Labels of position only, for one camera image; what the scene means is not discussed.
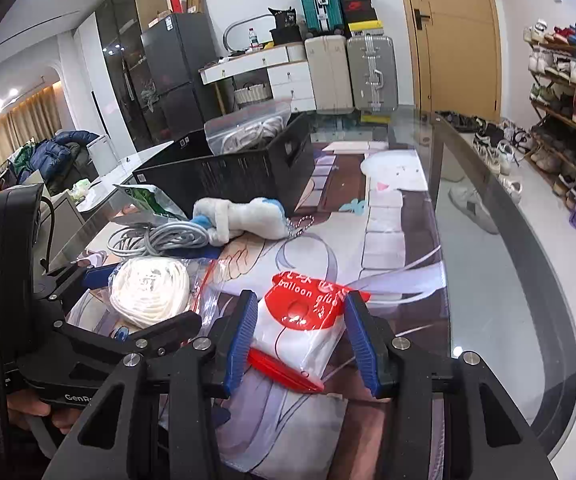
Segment wooden door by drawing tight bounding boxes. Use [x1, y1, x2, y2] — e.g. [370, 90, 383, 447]
[400, 0, 501, 122]

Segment woven basket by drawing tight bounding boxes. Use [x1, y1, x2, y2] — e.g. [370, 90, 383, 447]
[233, 82, 273, 109]

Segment black storage box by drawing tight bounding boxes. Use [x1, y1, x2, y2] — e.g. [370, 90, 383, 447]
[132, 111, 315, 217]

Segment white blue plush toy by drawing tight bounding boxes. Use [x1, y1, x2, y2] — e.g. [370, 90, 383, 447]
[192, 196, 319, 247]

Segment teal suitcase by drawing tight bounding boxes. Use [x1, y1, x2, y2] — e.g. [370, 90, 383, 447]
[295, 0, 345, 37]

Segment grey side cabinet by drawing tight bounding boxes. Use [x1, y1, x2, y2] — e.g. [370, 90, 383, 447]
[35, 191, 89, 273]

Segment wooden shoe rack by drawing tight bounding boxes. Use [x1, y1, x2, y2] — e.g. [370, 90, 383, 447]
[522, 20, 576, 212]

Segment white rope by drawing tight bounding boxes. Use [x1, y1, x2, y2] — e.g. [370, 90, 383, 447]
[68, 256, 219, 342]

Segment oval chrome mirror frame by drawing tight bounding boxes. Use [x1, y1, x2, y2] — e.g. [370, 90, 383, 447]
[223, 17, 275, 52]

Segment beige suitcase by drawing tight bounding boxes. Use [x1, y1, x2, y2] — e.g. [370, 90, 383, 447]
[304, 35, 355, 115]

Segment clear zip bag white cable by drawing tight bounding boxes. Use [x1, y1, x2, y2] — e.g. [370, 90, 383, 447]
[204, 102, 293, 157]

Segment black bag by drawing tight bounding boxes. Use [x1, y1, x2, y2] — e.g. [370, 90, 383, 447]
[268, 6, 303, 46]

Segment white marble-top cabinet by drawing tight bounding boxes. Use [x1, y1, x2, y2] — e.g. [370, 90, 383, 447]
[75, 140, 175, 212]

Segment green white plastic bag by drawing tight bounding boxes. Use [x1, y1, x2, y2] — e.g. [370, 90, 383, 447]
[70, 179, 95, 202]

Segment beige curtains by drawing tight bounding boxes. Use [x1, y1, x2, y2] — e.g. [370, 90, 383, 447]
[0, 87, 64, 172]

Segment green medicine packet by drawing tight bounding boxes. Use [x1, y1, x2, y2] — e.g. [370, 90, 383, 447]
[113, 183, 189, 222]

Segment white desk with drawers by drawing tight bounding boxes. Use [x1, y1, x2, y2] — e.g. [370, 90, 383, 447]
[199, 42, 319, 117]

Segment printed cartoon table mat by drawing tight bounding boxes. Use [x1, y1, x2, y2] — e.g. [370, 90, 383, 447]
[68, 140, 449, 480]

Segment dark grey refrigerator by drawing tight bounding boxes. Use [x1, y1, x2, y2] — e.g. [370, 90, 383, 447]
[140, 12, 223, 147]

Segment red white balloon glue packet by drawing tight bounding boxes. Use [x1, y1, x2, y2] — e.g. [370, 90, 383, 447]
[245, 269, 373, 395]

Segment white sneakers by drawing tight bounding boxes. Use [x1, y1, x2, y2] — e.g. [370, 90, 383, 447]
[448, 182, 499, 235]

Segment dark glass-door cabinet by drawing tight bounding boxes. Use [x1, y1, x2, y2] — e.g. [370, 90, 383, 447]
[95, 0, 169, 151]

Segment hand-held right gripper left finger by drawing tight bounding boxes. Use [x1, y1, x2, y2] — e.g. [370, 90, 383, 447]
[42, 290, 259, 480]

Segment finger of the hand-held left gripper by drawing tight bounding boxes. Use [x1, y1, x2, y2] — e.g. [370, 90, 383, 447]
[43, 262, 120, 302]
[58, 311, 203, 361]

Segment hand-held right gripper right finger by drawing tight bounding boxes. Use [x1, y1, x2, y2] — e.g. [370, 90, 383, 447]
[344, 291, 558, 480]

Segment grey cable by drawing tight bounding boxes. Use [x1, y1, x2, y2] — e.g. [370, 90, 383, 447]
[107, 222, 211, 259]

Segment blue puffer jacket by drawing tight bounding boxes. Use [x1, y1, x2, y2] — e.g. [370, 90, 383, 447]
[30, 130, 101, 182]

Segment person's left hand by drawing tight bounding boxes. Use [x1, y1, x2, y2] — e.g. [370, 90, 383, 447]
[7, 394, 81, 436]

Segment black shoe box red logo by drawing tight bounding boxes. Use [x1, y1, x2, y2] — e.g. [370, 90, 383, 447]
[340, 0, 377, 23]

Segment pile of loose shoes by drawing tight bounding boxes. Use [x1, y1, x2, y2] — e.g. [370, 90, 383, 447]
[438, 110, 534, 206]

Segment silver suitcase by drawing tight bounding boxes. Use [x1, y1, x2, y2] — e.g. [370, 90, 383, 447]
[346, 34, 399, 114]

